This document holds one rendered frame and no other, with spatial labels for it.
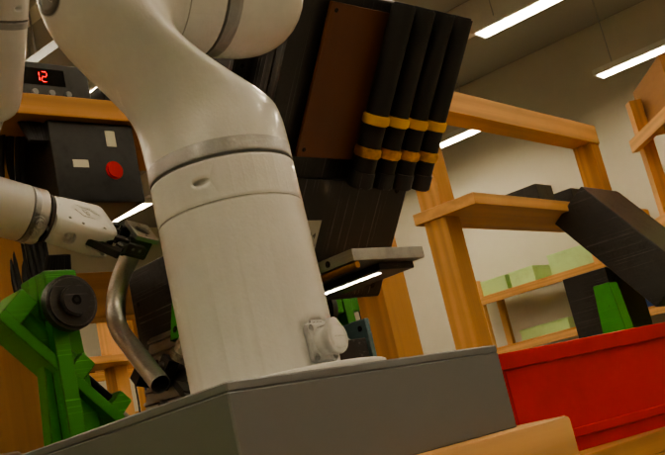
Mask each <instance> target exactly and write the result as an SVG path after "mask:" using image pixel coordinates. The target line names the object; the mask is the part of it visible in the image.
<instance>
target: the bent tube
mask: <svg viewBox="0 0 665 455"><path fill-rule="evenodd" d="M125 226H126V227H127V229H128V230H129V231H130V236H133V237H134V238H135V239H136V240H140V241H144V242H148V243H152V244H156V245H158V243H159V240H158V239H157V237H156V236H155V235H154V233H153V232H152V231H151V229H150V228H149V227H148V226H147V225H143V224H139V223H135V222H132V221H128V220H126V221H125ZM138 262H139V259H136V258H132V257H129V256H125V255H124V256H121V255H120V257H119V259H118V261H117V263H116V265H115V268H114V270H113V273H112V276H111V279H110V282H109V286H108V291H107V298H106V320H107V326H108V328H109V331H110V334H111V336H112V338H113V339H114V341H115V342H116V343H117V345H118V346H119V347H120V349H121V350H122V351H123V353H124V354H125V355H126V357H127V358H128V359H129V361H130V362H131V363H132V365H133V366H134V367H135V369H136V370H137V371H138V373H139V374H140V375H141V377H142V378H143V380H144V381H145V382H146V384H147V385H148V386H149V388H150V389H151V390H152V391H153V392H154V393H156V394H160V393H163V392H164V391H166V390H167V389H168V387H169V385H170V379H169V377H168V376H167V375H166V374H165V372H164V371H163V370H162V369H161V367H160V366H159V365H158V364H157V362H156V361H155V360H154V359H153V357H152V356H151V355H150V354H149V352H148V351H147V350H146V349H145V347H144V346H143V345H142V343H141V342H140V341H139V340H138V338H137V337H136V336H135V334H134V333H133V332H132V331H131V329H130V328H129V326H128V323H127V319H126V309H125V306H126V296H127V290H128V286H129V283H130V280H131V277H132V275H133V272H134V270H135V268H136V266H137V264H138Z"/></svg>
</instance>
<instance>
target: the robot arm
mask: <svg viewBox="0 0 665 455"><path fill-rule="evenodd" d="M37 3H38V7H39V11H40V14H41V16H42V19H43V21H44V24H45V26H46V28H47V30H48V32H49V34H50V35H51V37H52V38H53V40H54V41H55V43H56V44H57V45H58V47H59V48H60V49H61V50H62V52H63V53H64V54H65V55H66V56H67V58H68V59H69V60H70V61H71V62H72V63H73V64H74V65H75V66H76V67H77V68H78V69H79V70H80V71H81V72H82V73H83V74H84V75H85V76H86V77H87V78H88V79H89V80H90V81H91V82H92V83H93V84H94V85H95V86H96V87H97V88H98V89H99V90H100V91H102V92H103V93H104V94H105V95H106V96H107V97H108V98H109V99H110V100H111V101H112V102H113V103H114V104H115V105H116V106H117V107H118V108H119V109H120V110H121V111H122V112H123V113H124V114H125V116H126V117H127V118H128V120H129V121H130V122H131V124H132V126H133V127H134V129H135V131H136V134H137V136H138V139H139V142H140V145H141V149H142V156H143V160H144V164H145V169H146V174H147V179H148V184H149V189H150V193H151V198H152V203H153V208H154V213H155V218H156V223H157V228H158V233H159V238H160V243H161V248H162V253H163V258H164V264H165V269H166V274H167V279H168V284H169V289H170V294H171V299H172V304H173V309H174V313H175V319H176V324H177V329H178V334H179V339H180V344H181V349H182V354H183V359H184V364H185V369H186V374H187V380H188V385H189V390H190V395H191V394H193V393H196V392H199V391H202V390H205V389H207V388H210V387H213V386H216V385H219V384H221V383H224V382H228V381H232V380H242V379H250V378H257V377H264V376H272V375H279V374H286V373H294V372H301V371H308V370H316V369H323V368H330V367H337V366H344V365H351V364H358V363H366V362H373V361H380V360H387V359H386V357H382V356H371V357H360V358H352V359H345V360H340V355H339V354H340V353H343V352H344V351H345V350H346V348H347V346H348V337H347V333H346V331H345V329H344V327H343V326H342V325H341V323H340V322H339V321H338V320H337V318H335V317H331V315H330V310H329V306H328V302H327V298H326V294H325V290H324V285H323V281H322V277H321V273H320V269H319V264H318V260H317V256H316V252H315V248H314V244H313V240H312V236H311V232H310V228H309V224H308V219H307V215H306V211H305V207H304V203H303V199H302V195H301V191H300V187H299V182H298V178H297V174H296V170H295V166H294V161H293V158H292V153H291V149H290V144H289V140H288V138H287V134H286V130H285V127H284V123H283V120H282V118H281V115H280V113H279V110H278V108H277V106H276V105H275V103H274V102H273V101H272V100H271V99H270V98H269V97H268V96H267V95H266V94H265V93H263V92H262V91H261V90H260V89H258V88H257V87H255V86H254V85H252V84H251V83H249V82H248V81H246V80H244V79H243V78H241V77H240V76H238V75H236V74H235V73H233V72H232V71H230V70H228V69H227V68H225V67H224V66H222V65H221V64H219V63H218V62H216V61H215V60H213V58H228V59H241V58H250V57H256V56H260V55H263V54H265V53H268V52H270V51H272V50H274V49H276V48H277V47H278V46H280V45H281V44H283V43H284V42H285V41H286V40H287V39H288V37H289V36H290V35H291V34H292V32H293V31H294V29H295V27H296V25H297V23H298V21H299V19H300V15H301V12H302V9H303V0H37ZM29 6H30V0H0V132H1V129H2V126H3V123H4V122H5V121H7V120H9V119H11V118H12V117H13V116H15V115H16V113H17V112H18V110H19V108H20V105H21V100H22V94H23V84H24V72H25V60H26V47H27V34H28V21H29ZM120 226H121V227H120ZM0 237H2V238H6V239H11V240H15V241H18V242H20V243H23V244H25V243H26V244H34V243H42V242H43V241H45V242H48V243H50V244H53V245H56V246H59V247H62V248H65V249H68V250H71V251H74V252H78V253H81V254H85V255H89V256H93V257H99V258H103V257H106V256H107V255H110V256H112V257H114V258H118V257H119V255H121V256H124V255H125V256H129V257H132V258H136V259H140V260H145V258H146V256H147V254H148V252H149V250H150V248H151V246H152V243H148V242H144V241H140V240H136V239H135V238H134V237H133V236H130V231H129V230H128V229H127V227H126V226H124V225H120V224H119V223H116V222H112V221H111V220H110V219H109V217H108V216H107V215H106V213H105V212H104V210H103V209H102V208H100V207H99V206H96V205H93V204H89V203H85V202H80V201H76V200H72V199H67V198H62V197H57V196H54V195H51V194H50V193H49V192H48V190H45V189H41V188H38V187H34V186H31V185H28V184H24V183H21V182H17V181H14V180H10V179H7V178H3V177H0ZM105 241H107V242H105ZM113 242H114V243H116V245H115V246H113V245H112V244H113Z"/></svg>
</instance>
